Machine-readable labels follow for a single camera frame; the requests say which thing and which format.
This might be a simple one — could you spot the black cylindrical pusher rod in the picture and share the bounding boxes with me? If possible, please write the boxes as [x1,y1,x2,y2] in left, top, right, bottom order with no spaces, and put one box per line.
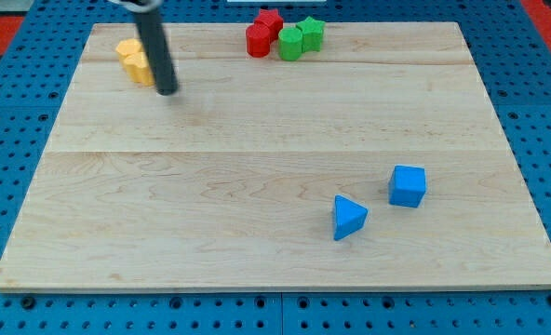
[131,0,179,96]

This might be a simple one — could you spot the red star block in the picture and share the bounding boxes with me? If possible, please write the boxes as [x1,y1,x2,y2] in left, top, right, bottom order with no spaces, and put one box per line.
[253,8,284,42]

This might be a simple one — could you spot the green star block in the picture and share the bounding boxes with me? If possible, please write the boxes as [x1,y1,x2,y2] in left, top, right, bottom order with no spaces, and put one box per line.
[295,16,325,52]

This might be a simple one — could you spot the yellow hexagon block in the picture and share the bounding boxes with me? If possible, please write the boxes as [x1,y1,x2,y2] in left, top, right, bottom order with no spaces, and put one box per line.
[114,38,142,61]

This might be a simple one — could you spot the yellow heart block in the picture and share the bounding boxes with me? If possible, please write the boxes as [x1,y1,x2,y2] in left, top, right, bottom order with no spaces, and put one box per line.
[122,52,155,87]

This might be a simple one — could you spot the red cylinder block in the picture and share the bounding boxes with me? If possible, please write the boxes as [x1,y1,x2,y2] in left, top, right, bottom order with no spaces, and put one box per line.
[246,23,271,58]

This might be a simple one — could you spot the green cylinder block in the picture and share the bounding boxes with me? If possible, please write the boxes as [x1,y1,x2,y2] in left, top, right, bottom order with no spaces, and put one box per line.
[278,27,302,61]

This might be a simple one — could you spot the light wooden board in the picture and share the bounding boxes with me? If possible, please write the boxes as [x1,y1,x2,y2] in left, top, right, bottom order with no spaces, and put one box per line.
[0,22,551,293]

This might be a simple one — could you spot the blue triangle block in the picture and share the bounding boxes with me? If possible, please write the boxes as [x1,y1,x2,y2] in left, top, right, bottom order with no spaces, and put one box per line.
[332,194,369,241]

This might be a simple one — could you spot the blue cube block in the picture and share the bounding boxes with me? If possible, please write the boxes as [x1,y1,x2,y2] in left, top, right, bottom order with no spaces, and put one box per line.
[388,165,427,208]

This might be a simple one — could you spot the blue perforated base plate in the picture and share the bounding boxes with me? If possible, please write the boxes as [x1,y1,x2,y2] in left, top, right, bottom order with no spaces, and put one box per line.
[0,0,551,334]

